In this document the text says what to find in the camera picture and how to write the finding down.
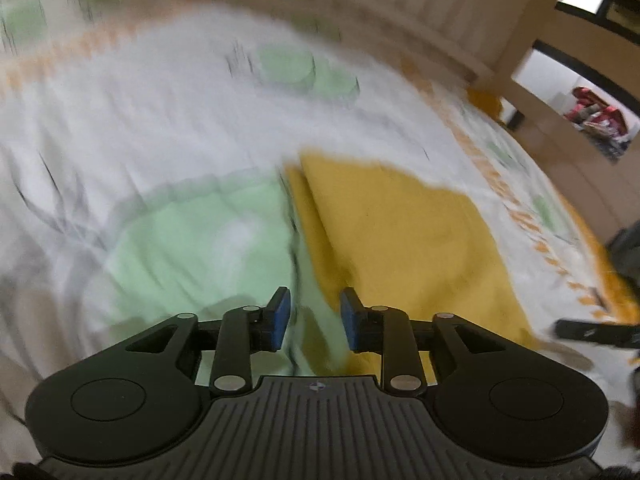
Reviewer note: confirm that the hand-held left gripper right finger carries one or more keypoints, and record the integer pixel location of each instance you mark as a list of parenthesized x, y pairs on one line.
[(351, 321)]

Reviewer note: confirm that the black smartphone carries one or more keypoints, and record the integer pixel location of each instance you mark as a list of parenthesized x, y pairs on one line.
[(595, 332)]

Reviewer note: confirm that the yellow pillow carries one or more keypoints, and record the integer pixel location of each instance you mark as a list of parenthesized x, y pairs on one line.
[(485, 100)]

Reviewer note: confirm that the white leaf-print bed sheet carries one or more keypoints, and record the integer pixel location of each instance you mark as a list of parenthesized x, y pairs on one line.
[(150, 160)]

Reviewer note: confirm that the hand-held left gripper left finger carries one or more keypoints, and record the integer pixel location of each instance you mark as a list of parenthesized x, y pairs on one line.
[(281, 319)]

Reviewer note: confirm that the grey-green cloth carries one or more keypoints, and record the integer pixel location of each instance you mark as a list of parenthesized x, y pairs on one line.
[(626, 252)]

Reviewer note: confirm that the wooden slatted headboard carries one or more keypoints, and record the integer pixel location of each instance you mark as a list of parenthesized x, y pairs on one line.
[(390, 15)]

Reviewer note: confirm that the pile of colourful clothes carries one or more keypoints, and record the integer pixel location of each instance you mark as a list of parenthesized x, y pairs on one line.
[(600, 117)]

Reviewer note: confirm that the wooden bedside shelf unit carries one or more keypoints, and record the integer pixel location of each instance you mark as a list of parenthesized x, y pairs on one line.
[(555, 125)]

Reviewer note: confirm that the yellow small garment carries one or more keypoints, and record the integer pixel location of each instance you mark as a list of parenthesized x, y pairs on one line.
[(400, 240)]

